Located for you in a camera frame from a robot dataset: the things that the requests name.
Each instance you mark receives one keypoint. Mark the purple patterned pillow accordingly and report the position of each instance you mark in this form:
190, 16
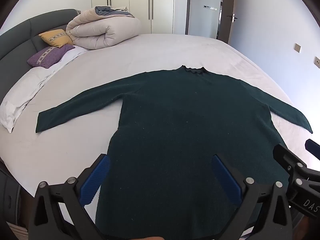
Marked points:
48, 56

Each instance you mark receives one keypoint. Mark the brown wooden door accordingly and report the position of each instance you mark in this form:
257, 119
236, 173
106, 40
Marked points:
231, 0

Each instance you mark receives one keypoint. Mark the folded beige duvet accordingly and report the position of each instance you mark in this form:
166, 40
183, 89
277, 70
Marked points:
105, 30

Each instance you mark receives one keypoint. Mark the yellow patterned pillow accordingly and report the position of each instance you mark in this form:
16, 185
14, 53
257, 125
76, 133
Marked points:
56, 37

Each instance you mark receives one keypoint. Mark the dark green sweater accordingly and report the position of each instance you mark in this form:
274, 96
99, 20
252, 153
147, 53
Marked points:
180, 130

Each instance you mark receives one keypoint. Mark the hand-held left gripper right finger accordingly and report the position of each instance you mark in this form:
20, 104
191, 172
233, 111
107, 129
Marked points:
226, 180

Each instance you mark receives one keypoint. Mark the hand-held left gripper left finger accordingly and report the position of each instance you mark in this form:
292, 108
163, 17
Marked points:
96, 180

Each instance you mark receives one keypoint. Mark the white wardrobe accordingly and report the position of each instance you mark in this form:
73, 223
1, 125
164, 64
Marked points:
140, 0

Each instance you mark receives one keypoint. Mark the beige wall socket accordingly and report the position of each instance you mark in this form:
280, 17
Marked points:
297, 48
317, 62

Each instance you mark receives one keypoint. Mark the dark grey padded headboard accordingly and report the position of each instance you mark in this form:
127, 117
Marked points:
17, 42

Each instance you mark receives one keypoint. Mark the dark bedside cabinet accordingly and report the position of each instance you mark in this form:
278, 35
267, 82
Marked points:
11, 200

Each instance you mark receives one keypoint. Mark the bed with white sheet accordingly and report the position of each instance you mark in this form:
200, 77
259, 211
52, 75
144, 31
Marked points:
150, 55

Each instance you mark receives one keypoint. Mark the white pillow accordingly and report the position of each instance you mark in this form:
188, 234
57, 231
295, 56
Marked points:
22, 92

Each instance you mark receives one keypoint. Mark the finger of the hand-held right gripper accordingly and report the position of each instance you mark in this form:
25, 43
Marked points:
313, 147
287, 158

